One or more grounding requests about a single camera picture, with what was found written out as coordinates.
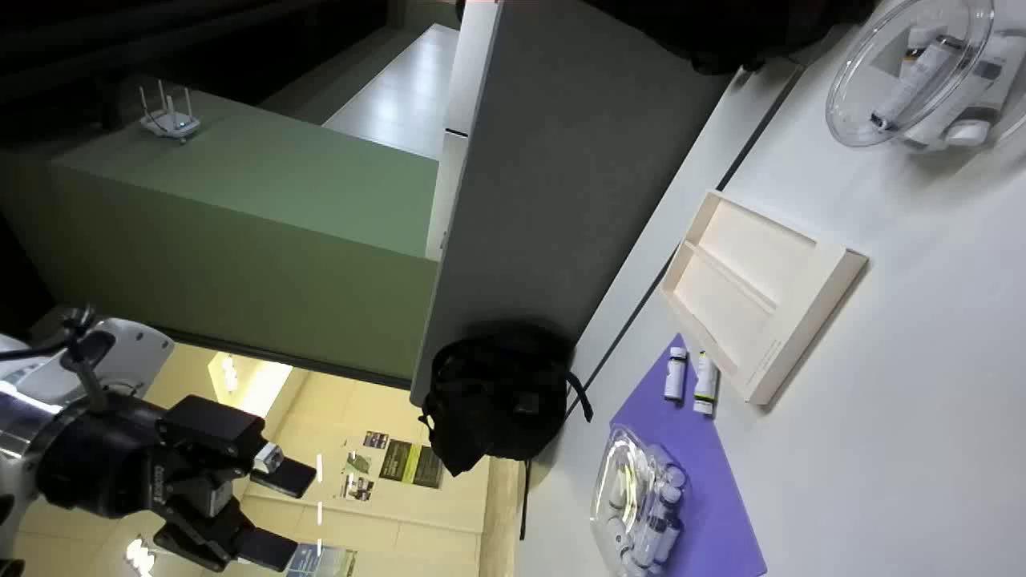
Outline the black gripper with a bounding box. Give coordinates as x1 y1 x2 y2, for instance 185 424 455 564
37 401 321 573

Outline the white bottle dark cap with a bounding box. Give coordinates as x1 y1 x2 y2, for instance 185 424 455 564
690 349 720 419

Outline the small white bottle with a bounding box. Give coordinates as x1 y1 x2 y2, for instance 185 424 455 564
643 487 687 532
634 523 682 570
650 457 690 496

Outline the light wooden tray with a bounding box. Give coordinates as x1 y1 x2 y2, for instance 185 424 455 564
656 190 873 412

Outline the white tube bottle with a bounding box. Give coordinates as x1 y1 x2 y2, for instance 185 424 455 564
865 35 958 136
939 30 1026 137

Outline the black duffel bag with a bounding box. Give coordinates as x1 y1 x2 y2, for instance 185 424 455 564
414 318 596 543

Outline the green cabinet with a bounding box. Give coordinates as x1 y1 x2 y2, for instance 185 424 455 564
44 90 442 387

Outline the clear plastic container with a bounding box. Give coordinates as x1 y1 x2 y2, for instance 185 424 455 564
586 426 692 577

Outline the white router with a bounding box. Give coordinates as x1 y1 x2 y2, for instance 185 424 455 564
132 76 206 146

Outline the purple mat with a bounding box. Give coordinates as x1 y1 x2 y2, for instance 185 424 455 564
589 333 769 577

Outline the grey desk partition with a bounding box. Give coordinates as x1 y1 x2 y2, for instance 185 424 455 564
410 0 751 407

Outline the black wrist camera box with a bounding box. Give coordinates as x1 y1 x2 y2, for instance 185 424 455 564
157 394 268 472

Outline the dark wall sign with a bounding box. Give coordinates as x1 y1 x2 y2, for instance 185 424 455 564
379 436 442 494

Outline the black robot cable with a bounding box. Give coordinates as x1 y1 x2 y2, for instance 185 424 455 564
58 307 123 412

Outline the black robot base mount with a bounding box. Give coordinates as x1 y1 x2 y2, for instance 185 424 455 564
596 0 881 76

